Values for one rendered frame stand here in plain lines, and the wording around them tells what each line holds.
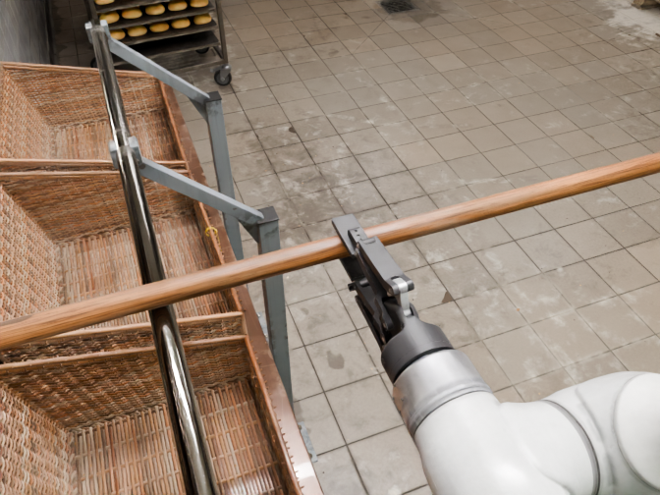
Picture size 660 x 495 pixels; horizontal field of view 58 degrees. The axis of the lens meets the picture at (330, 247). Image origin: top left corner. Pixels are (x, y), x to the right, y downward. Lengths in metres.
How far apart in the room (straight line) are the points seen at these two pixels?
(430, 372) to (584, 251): 2.10
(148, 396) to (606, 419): 0.95
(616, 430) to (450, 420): 0.14
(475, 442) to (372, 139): 2.61
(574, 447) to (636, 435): 0.05
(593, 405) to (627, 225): 2.28
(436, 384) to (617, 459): 0.17
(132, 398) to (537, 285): 1.64
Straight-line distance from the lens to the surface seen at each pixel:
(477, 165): 2.98
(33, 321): 0.72
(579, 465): 0.58
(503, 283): 2.41
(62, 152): 2.14
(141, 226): 0.84
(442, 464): 0.56
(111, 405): 1.32
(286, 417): 1.31
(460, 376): 0.59
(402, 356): 0.61
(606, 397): 0.61
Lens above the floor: 1.71
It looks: 44 degrees down
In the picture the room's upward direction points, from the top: straight up
